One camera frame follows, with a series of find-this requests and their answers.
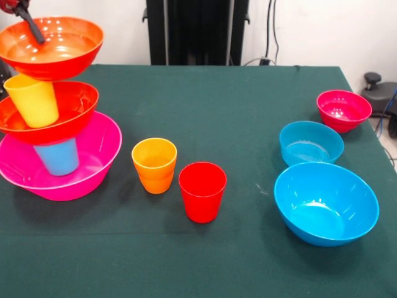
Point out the large pink bowl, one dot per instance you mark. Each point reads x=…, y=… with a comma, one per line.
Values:
x=99, y=158

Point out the small magenta bowl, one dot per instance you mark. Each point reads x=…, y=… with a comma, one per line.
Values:
x=341, y=119

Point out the red cup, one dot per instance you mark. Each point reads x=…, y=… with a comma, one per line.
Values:
x=201, y=198

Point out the small blue bowl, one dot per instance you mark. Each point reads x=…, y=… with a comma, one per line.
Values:
x=310, y=136

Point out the blue cup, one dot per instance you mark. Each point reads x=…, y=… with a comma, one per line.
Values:
x=59, y=158

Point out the yellow cup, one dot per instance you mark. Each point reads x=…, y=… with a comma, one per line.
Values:
x=34, y=105

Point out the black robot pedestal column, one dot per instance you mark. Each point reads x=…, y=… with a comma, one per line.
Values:
x=198, y=31

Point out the orange cup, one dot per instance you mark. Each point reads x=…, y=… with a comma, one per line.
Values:
x=154, y=155
x=156, y=186

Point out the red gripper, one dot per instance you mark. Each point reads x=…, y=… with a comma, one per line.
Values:
x=7, y=4

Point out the large blue bowl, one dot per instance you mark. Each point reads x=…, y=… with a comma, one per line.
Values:
x=325, y=201

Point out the dark green tablecloth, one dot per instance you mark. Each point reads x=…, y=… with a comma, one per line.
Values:
x=198, y=264

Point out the orange-red bowl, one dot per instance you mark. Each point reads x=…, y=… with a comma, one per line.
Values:
x=80, y=105
x=62, y=62

